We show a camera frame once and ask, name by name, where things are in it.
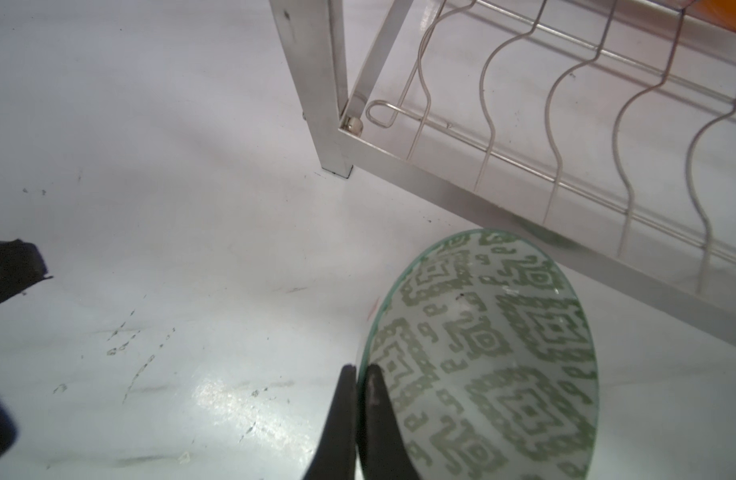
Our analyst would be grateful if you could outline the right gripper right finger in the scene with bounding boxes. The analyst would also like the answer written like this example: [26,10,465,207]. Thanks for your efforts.
[358,364,420,480]

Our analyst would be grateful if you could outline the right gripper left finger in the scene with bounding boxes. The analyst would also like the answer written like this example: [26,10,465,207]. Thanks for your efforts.
[303,365,358,480]

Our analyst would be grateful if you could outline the green geometric patterned bowl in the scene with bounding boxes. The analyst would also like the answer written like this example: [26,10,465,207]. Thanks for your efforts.
[361,229,600,479]

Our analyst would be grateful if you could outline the stainless steel dish rack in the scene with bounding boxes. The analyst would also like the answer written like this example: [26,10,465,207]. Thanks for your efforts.
[271,1,736,346]

